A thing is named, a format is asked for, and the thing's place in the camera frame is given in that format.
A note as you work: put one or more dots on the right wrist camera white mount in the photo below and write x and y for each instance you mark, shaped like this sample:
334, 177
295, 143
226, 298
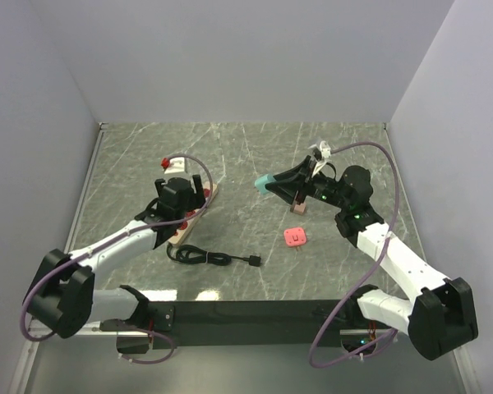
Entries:
321, 152

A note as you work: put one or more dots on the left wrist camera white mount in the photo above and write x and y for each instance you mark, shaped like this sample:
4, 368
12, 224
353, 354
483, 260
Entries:
174, 165

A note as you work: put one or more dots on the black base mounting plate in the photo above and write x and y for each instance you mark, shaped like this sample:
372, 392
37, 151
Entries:
238, 323

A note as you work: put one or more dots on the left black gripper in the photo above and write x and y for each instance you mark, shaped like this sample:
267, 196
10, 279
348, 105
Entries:
195, 200

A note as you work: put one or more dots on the aluminium extrusion rail front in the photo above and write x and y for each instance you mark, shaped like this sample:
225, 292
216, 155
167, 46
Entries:
37, 329

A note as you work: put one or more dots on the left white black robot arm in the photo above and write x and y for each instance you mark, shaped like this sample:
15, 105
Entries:
62, 294

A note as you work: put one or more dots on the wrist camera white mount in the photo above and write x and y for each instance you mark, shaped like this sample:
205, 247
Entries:
174, 165
321, 152

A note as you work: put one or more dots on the beige power strip red sockets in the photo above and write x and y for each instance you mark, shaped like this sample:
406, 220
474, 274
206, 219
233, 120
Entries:
210, 191

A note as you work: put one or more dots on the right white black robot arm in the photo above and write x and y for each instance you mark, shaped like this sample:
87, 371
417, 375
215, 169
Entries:
438, 314

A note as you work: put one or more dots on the teal plug adapter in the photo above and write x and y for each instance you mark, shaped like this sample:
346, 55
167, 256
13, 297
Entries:
262, 182

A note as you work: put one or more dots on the pink square plug adapter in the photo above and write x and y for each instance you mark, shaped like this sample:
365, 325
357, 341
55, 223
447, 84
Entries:
295, 237

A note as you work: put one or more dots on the dusty pink plug adapter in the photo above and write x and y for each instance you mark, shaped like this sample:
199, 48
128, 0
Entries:
298, 208

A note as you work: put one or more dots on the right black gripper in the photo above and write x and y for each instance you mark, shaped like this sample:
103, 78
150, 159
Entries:
287, 190

